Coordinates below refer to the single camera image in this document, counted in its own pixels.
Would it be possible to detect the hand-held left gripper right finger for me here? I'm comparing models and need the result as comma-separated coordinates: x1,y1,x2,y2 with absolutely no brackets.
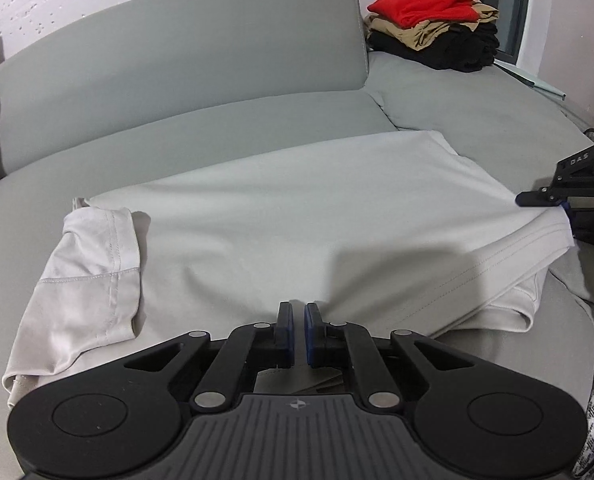
304,301,480,415

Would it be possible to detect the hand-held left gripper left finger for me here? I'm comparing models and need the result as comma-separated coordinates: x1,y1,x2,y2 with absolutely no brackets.
122,301,295,415

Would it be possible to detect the white script print T-shirt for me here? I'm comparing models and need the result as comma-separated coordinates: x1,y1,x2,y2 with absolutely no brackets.
2,130,578,411

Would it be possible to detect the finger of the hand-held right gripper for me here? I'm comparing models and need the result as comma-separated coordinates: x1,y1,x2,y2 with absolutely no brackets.
516,186,571,210

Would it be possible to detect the red folded garment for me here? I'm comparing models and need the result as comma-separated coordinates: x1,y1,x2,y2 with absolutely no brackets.
367,0,480,28

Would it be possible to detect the black folded garment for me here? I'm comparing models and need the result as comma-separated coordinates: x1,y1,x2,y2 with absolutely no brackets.
367,22,501,74

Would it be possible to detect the beige folded garment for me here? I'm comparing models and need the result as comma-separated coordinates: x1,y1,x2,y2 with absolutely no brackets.
364,2,500,52

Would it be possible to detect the dark window frame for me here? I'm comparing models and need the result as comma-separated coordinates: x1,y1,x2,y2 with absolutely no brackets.
457,0,542,66

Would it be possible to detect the grey sofa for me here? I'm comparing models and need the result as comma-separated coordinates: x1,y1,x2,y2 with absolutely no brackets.
0,0,594,480

